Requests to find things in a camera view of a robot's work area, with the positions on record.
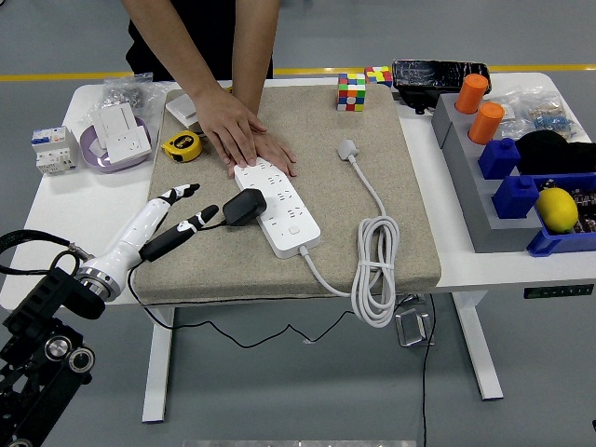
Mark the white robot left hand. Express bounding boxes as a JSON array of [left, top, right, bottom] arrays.
[[102, 183, 220, 281]]

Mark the white switch panel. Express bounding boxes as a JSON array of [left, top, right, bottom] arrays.
[[89, 102, 138, 143]]

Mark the grey stepped block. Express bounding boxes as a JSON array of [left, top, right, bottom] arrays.
[[430, 92, 546, 255]]

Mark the white table leg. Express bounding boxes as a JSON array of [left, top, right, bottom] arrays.
[[452, 291, 505, 401], [141, 306, 176, 425]]

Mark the thin black adapter cord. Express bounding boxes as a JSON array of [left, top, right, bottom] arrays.
[[126, 221, 420, 348]]

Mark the grey-brown mat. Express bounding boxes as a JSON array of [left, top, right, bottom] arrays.
[[131, 83, 442, 306]]

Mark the black plug adapter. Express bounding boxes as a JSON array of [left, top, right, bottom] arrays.
[[222, 187, 269, 228]]

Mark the white power cord with plug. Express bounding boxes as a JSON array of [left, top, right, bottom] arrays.
[[297, 138, 401, 328]]

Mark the white wall socket panel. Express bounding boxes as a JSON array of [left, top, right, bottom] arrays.
[[105, 128, 154, 165]]

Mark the blue block with knob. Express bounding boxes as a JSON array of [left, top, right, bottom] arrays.
[[478, 137, 522, 181], [492, 175, 541, 221]]

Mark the person's right hand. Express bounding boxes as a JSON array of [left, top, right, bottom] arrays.
[[190, 86, 269, 168]]

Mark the white circuit breaker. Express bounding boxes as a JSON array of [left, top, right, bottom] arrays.
[[31, 125, 80, 177]]

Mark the black cloth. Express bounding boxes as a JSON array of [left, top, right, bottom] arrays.
[[514, 129, 596, 177]]

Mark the black plastic-wrapped box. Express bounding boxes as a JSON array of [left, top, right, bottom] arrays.
[[391, 58, 493, 97]]

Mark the white wall switch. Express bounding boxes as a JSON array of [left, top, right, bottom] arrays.
[[165, 92, 201, 127]]

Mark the blue plastic bin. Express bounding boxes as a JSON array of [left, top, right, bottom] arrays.
[[525, 171, 596, 258]]

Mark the yellow lemon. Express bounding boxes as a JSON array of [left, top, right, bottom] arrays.
[[535, 187, 580, 233]]

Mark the dark circuit board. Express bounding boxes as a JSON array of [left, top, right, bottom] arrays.
[[570, 185, 596, 234]]

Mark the yellow tape measure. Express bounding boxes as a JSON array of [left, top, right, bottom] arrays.
[[160, 130, 204, 164]]

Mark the clear bag of parts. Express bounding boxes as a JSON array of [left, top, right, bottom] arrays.
[[488, 86, 583, 143]]

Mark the black table control panel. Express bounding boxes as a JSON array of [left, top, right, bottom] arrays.
[[523, 283, 596, 300]]

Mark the orange cylinder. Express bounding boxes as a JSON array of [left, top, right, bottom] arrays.
[[467, 102, 506, 145], [454, 73, 490, 115]]

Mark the colourful puzzle cube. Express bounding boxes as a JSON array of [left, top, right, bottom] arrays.
[[363, 65, 394, 88], [336, 72, 368, 113]]

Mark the white power strip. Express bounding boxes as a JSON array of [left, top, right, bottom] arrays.
[[232, 156, 322, 260]]

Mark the black floor cable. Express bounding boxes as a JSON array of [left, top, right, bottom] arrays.
[[420, 293, 438, 447]]

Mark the clear bag of screws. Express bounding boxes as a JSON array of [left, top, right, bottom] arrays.
[[78, 72, 169, 127]]

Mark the person's left hand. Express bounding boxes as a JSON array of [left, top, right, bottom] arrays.
[[227, 129, 298, 179]]

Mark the purple bowl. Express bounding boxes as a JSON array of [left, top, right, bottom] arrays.
[[78, 115, 156, 174]]

